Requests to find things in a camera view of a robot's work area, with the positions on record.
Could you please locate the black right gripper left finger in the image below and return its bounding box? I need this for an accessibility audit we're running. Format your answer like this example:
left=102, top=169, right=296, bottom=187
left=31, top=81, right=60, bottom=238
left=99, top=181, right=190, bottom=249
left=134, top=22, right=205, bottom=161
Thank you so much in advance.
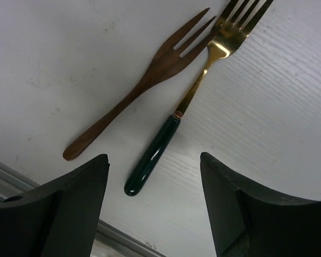
left=0, top=154, right=109, bottom=256

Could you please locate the brown wooden fork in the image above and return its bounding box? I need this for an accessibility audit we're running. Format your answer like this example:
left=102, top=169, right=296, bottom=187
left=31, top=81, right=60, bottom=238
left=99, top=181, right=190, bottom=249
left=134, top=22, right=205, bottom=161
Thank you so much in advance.
left=63, top=8, right=216, bottom=161

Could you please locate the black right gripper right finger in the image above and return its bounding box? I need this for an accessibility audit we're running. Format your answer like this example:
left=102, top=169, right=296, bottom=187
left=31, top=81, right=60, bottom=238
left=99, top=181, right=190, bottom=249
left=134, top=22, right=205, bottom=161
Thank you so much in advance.
left=200, top=152, right=321, bottom=256

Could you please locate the gold fork black handle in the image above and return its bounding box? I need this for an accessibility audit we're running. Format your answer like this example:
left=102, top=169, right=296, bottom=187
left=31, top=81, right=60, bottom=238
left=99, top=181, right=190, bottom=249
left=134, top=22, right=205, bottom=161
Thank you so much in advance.
left=124, top=0, right=273, bottom=196

